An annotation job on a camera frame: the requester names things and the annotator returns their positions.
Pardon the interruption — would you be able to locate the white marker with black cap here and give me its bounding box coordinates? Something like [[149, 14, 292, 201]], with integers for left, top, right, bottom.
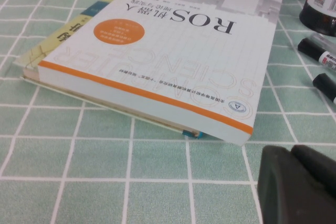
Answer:
[[297, 37, 336, 71], [312, 73, 336, 104]]

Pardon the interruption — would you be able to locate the white orange ROS book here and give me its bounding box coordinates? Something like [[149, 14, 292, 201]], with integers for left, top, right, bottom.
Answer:
[[37, 0, 284, 146]]

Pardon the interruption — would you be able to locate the green checkered tablecloth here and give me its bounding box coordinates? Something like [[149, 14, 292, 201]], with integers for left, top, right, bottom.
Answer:
[[0, 0, 336, 224]]

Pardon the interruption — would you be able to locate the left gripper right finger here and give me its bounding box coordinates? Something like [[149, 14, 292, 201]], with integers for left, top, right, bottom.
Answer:
[[290, 144, 336, 195]]

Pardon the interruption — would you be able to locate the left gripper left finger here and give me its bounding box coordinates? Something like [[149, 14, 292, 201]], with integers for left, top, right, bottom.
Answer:
[[257, 145, 336, 224]]

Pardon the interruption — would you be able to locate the transparent grey gel pen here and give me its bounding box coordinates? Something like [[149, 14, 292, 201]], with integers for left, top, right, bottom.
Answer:
[[311, 34, 336, 51]]

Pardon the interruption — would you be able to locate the black mesh pen holder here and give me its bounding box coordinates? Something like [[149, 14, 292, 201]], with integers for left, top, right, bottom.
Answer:
[[299, 0, 336, 36]]

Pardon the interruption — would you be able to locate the yellow hardcover book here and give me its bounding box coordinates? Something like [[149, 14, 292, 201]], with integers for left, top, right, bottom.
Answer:
[[12, 0, 203, 141]]

